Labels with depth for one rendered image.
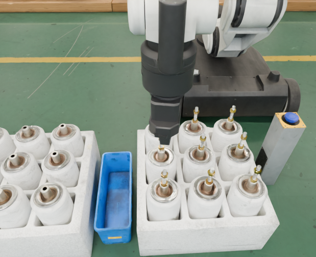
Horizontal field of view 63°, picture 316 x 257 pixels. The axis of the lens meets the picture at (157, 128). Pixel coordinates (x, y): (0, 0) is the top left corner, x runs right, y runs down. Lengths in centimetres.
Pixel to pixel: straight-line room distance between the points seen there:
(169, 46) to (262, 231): 62
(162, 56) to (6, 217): 60
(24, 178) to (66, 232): 21
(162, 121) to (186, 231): 39
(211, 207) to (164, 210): 12
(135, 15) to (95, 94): 113
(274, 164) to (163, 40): 74
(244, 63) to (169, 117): 102
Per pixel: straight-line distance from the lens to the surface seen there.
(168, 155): 78
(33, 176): 87
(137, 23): 37
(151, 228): 74
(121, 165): 102
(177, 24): 33
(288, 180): 115
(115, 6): 254
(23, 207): 81
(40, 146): 93
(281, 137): 89
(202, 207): 72
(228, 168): 81
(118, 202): 99
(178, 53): 35
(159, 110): 44
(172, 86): 41
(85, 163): 88
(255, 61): 147
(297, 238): 103
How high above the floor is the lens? 85
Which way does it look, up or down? 44 degrees down
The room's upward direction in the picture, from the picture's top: straight up
